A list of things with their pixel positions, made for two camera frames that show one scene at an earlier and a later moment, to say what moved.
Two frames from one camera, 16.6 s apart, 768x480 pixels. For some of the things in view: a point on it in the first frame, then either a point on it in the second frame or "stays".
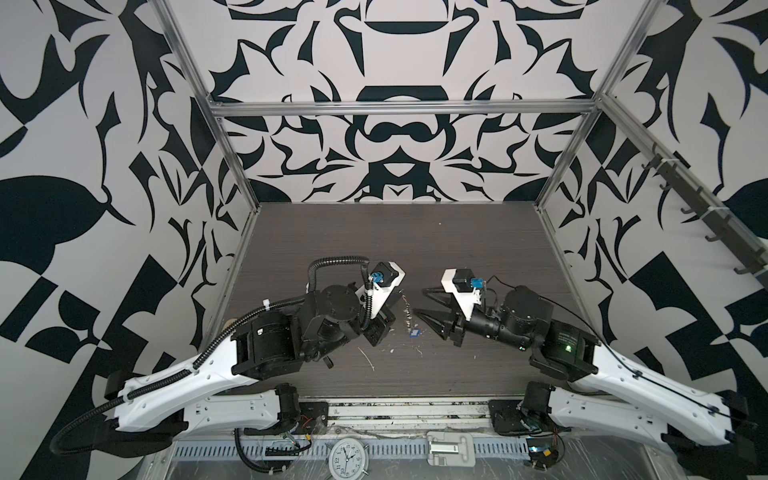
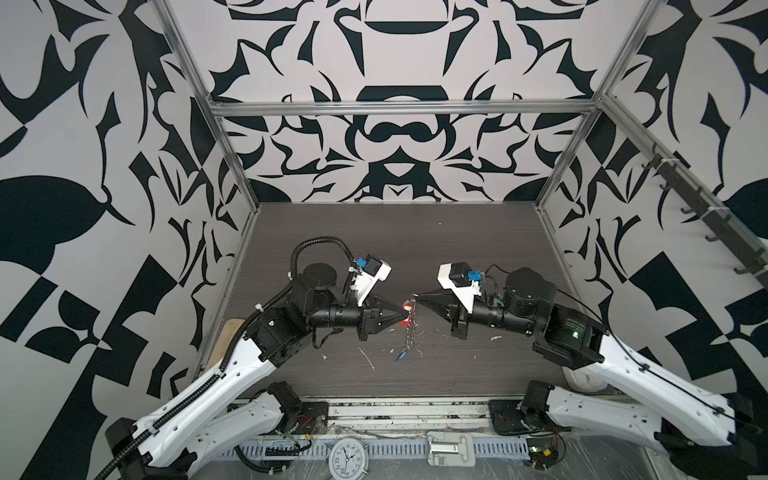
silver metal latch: x=454 y=449 stays
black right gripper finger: x=441 y=326 to x=451 y=314
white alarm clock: x=348 y=459 stays
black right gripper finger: x=441 y=295 stays
